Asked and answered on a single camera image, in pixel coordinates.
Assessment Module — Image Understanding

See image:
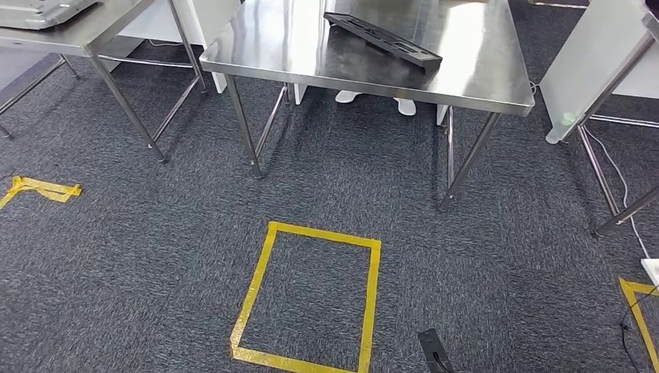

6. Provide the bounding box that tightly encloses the long black plastic panel part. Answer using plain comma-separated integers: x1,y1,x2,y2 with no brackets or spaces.
323,11,444,73

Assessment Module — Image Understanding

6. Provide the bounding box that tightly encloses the white floor box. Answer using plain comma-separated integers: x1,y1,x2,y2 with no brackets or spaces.
640,258,659,288

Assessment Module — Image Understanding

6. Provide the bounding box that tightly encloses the white floor cable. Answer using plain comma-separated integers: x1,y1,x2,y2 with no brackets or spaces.
581,126,652,260

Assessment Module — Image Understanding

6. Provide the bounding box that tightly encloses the crumpled yellow floor tape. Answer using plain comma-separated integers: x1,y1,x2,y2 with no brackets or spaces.
0,176,82,210

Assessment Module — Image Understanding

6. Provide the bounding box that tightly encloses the white partition board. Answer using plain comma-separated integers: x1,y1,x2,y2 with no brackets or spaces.
539,0,659,145
97,0,243,95

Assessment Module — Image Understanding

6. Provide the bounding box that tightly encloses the stainless steel workbench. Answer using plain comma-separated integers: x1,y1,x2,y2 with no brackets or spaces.
199,0,535,212

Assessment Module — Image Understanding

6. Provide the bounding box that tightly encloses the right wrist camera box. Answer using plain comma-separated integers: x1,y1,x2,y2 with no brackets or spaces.
417,329,455,373

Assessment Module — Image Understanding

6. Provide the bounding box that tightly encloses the yellow floor tape square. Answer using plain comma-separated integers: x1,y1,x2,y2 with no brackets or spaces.
619,277,659,373
230,221,382,373

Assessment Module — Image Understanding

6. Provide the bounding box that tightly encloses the thin black floor cable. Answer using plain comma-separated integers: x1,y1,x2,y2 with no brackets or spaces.
619,285,659,373

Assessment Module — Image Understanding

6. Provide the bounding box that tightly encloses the light grey moulded panel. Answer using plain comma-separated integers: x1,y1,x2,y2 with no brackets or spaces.
0,0,99,30

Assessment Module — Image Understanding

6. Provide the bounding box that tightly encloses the person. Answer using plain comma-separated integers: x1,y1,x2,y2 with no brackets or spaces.
334,89,418,117

